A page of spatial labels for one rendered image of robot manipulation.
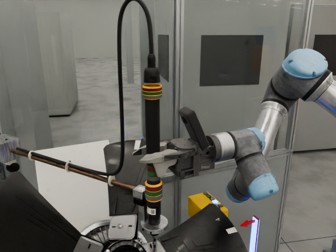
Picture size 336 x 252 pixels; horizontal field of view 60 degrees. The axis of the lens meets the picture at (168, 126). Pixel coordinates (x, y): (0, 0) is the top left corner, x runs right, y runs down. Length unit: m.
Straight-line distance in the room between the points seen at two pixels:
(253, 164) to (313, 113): 3.98
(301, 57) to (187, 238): 0.63
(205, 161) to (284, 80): 0.40
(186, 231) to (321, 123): 4.12
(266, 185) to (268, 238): 1.64
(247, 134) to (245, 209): 1.32
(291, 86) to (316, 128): 3.85
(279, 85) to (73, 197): 0.78
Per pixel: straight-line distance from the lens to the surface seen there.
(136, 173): 0.85
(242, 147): 0.79
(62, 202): 1.05
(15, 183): 0.79
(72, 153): 1.09
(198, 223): 0.93
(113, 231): 0.85
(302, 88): 0.99
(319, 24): 4.53
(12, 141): 1.13
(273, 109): 1.04
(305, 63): 0.98
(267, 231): 2.35
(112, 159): 0.92
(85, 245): 0.80
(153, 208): 0.75
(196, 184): 1.74
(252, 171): 0.78
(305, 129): 4.75
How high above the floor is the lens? 1.75
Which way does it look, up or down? 18 degrees down
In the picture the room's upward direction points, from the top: straight up
